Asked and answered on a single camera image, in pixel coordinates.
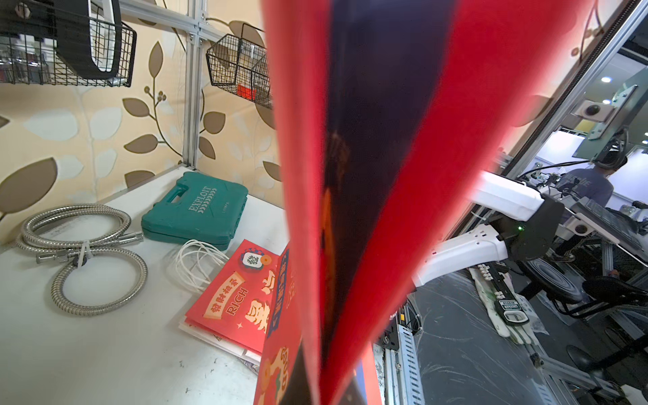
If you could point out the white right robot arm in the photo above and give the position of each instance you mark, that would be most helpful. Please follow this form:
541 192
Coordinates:
522 228

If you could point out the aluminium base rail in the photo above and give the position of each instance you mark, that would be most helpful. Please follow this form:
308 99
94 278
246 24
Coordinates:
396 358

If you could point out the green plastic tool case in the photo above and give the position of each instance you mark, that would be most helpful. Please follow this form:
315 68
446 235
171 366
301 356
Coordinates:
198 207

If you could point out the black wire basket wall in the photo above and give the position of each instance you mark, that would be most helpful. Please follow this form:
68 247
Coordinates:
240 57
58 74

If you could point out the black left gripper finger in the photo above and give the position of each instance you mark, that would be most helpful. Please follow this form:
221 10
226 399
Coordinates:
298 389

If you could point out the red paper bag front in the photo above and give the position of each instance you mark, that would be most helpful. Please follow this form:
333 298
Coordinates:
237 305

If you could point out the red paper bag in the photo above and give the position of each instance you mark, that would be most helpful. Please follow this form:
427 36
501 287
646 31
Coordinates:
237 305
386 113

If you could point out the white Happy Every Day bag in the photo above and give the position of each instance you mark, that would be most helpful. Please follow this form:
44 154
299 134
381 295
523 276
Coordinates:
220 343

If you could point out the black wire basket right wall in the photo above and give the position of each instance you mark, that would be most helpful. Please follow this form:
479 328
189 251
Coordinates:
240 57

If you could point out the black wire basket back wall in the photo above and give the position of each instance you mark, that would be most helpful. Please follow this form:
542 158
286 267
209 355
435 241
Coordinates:
58 74

